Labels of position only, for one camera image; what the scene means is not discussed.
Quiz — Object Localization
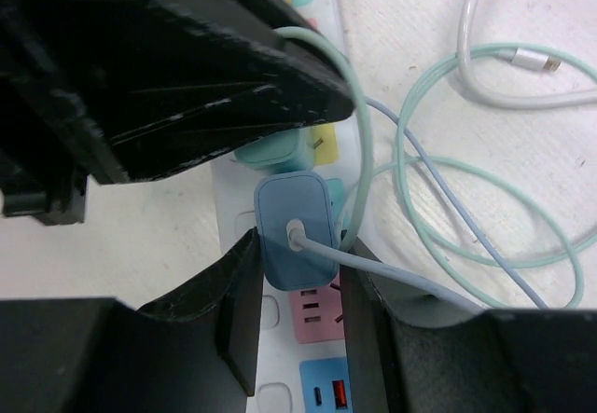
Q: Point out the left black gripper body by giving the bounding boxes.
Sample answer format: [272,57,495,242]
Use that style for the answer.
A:
[1,150,88,226]

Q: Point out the mint green charging cable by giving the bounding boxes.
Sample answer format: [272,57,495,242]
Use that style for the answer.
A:
[274,25,597,310]

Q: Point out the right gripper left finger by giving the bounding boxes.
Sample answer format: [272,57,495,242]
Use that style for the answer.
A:
[1,229,264,412]

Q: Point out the light blue plug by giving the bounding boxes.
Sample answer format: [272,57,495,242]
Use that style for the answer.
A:
[234,128,314,173]

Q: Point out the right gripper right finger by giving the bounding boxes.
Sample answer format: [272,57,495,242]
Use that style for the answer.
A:
[340,267,596,412]

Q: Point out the light blue charging cable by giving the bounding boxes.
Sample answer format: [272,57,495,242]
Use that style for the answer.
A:
[285,95,551,312]

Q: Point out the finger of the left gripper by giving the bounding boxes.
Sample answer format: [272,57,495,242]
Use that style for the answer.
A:
[1,0,354,185]

